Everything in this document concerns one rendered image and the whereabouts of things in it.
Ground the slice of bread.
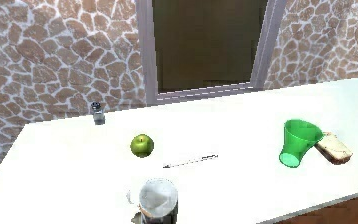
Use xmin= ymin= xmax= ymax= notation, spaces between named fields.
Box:
xmin=314 ymin=131 xmax=354 ymax=165

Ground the green translucent cup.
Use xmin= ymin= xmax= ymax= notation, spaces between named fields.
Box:
xmin=278 ymin=119 xmax=324 ymax=169

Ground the clear glass jug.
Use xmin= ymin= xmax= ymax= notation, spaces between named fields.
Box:
xmin=125 ymin=177 xmax=180 ymax=224

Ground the grey framed window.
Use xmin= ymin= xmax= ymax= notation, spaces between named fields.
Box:
xmin=135 ymin=0 xmax=288 ymax=107

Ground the grey salt shaker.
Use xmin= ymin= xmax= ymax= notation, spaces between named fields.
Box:
xmin=90 ymin=101 xmax=106 ymax=126

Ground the green apple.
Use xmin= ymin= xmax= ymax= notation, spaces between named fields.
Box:
xmin=130 ymin=133 xmax=155 ymax=159

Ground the thin silver knife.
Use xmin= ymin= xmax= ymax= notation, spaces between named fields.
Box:
xmin=162 ymin=153 xmax=219 ymax=169

